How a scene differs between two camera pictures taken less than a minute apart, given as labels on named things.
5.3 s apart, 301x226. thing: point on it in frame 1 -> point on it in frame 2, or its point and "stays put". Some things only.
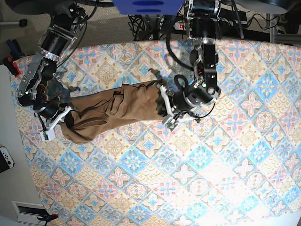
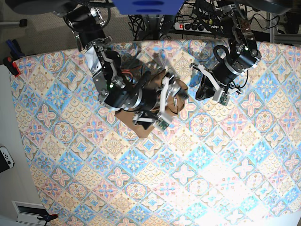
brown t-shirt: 89,117 -> 155,79
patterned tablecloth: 239,165 stays put
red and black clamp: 12,67 stays put
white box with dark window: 27,213 stays put
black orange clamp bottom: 47,218 stays put
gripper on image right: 180,106 -> 222,75
